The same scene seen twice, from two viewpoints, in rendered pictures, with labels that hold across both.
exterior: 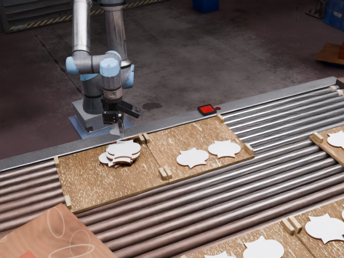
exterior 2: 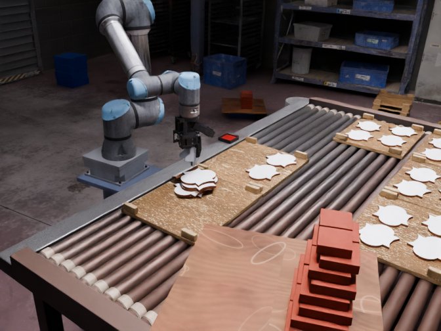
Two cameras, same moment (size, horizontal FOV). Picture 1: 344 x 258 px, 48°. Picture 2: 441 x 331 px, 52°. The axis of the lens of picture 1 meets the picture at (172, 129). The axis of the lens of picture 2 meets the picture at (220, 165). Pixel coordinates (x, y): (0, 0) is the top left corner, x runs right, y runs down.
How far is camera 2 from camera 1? 1.03 m
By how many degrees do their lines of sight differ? 30
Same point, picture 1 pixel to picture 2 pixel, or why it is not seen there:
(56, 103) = not seen: outside the picture
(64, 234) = (243, 243)
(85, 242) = (272, 242)
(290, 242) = (400, 204)
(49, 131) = not seen: outside the picture
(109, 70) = (195, 81)
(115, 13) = (144, 37)
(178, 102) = not seen: hidden behind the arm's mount
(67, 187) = (168, 226)
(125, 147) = (199, 175)
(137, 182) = (234, 202)
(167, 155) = (236, 176)
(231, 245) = (365, 219)
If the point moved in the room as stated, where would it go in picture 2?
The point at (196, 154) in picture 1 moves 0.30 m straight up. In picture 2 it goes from (264, 169) to (269, 101)
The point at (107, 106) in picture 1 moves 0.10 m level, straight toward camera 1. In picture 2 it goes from (185, 127) to (203, 134)
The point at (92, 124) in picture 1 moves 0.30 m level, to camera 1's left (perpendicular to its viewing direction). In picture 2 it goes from (125, 172) to (52, 189)
